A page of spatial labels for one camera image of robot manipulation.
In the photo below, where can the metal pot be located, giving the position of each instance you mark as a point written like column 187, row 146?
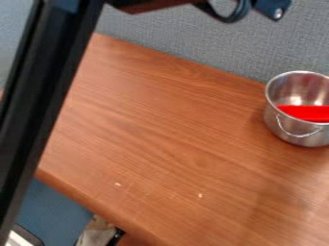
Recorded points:
column 298, row 89

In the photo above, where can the red plastic block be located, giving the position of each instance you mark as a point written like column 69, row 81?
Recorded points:
column 307, row 112

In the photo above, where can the crumpled beige cloth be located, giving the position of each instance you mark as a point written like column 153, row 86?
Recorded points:
column 96, row 233

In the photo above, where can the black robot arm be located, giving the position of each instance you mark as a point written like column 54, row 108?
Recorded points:
column 49, row 51

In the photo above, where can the white object at corner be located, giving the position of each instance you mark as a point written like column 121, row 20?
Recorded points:
column 16, row 240

